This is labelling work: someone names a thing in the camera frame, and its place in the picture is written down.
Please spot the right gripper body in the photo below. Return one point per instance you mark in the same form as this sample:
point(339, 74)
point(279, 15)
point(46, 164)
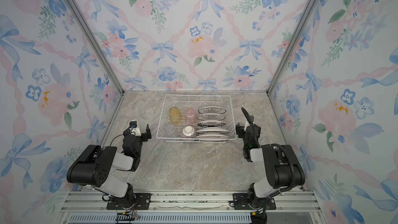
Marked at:
point(244, 131)

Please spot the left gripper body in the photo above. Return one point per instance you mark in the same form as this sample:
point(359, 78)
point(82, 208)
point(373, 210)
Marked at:
point(145, 134)

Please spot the white plate green red rim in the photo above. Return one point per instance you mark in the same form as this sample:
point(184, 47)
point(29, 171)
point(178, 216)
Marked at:
point(211, 123)

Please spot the white plate dark rim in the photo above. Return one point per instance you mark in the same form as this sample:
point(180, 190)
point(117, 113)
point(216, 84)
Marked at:
point(212, 109)

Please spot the white plate gold rim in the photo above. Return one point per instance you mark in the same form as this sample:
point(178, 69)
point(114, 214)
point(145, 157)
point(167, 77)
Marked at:
point(211, 116)

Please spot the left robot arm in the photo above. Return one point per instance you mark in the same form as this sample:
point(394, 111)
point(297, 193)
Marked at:
point(94, 167)

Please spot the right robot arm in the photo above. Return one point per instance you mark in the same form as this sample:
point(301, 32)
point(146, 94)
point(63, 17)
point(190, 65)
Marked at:
point(283, 171)

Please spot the clear glass cup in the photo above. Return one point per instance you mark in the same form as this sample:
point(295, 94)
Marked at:
point(170, 131)

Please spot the yellow glass cup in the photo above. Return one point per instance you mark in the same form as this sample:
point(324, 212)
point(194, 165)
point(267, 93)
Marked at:
point(175, 116)

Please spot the white plate front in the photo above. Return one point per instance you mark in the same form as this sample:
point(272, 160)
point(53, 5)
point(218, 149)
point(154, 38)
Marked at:
point(212, 137)

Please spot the striped ceramic bowl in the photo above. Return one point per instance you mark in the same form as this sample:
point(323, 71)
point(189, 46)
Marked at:
point(188, 132)

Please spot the pink glass cup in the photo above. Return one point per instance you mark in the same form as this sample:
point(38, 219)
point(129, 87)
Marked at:
point(190, 117)

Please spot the white wire dish rack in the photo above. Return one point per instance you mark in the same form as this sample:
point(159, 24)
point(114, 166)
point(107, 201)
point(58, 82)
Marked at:
point(184, 102)

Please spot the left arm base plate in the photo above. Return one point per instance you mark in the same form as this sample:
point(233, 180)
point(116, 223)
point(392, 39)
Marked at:
point(136, 201)

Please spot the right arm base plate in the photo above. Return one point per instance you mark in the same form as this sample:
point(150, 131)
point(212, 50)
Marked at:
point(244, 201)

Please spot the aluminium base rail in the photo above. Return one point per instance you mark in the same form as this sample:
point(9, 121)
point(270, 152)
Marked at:
point(192, 207)

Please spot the right aluminium corner post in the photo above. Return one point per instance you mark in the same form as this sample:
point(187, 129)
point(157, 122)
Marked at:
point(301, 25)

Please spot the aluminium corner post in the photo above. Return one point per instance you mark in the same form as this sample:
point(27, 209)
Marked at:
point(301, 25)
point(89, 35)

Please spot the left aluminium corner post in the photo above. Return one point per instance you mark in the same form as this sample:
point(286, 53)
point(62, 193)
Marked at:
point(89, 35)

